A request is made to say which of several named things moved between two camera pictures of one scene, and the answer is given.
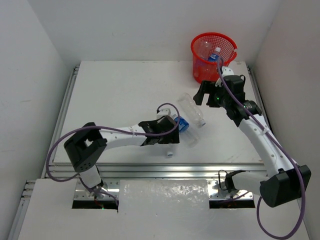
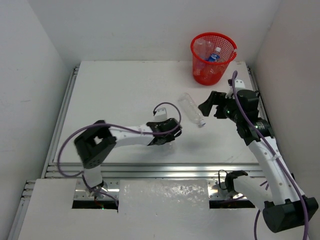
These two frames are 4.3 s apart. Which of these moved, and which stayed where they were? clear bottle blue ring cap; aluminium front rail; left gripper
Moved: clear bottle blue ring cap
Stayed: aluminium front rail; left gripper
